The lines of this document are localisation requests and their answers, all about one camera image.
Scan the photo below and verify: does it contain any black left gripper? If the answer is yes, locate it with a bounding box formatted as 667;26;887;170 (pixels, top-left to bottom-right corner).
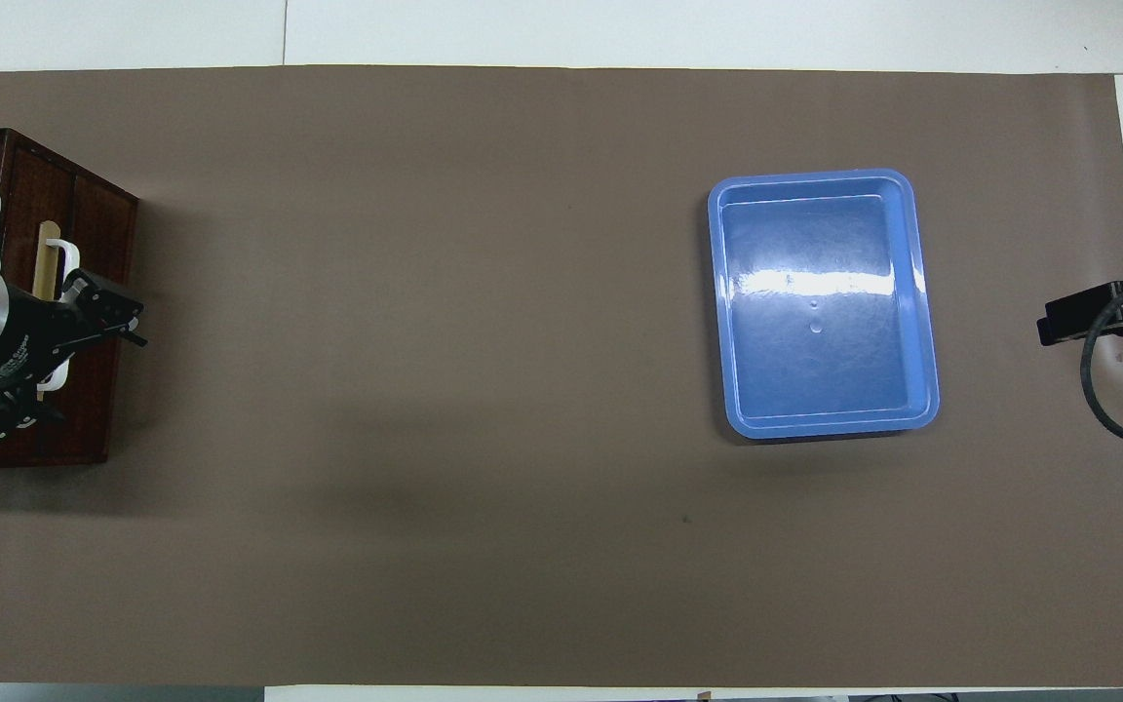
0;270;149;443

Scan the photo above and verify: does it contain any wooden drawer with white handle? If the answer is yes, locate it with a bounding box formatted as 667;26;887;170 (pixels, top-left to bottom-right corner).
0;161;140;467

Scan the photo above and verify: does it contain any blue plastic tray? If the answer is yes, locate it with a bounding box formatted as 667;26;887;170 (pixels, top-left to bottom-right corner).
707;169;941;441

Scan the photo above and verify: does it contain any brown table mat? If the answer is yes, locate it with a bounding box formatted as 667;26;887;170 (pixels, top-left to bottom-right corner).
0;64;1123;689

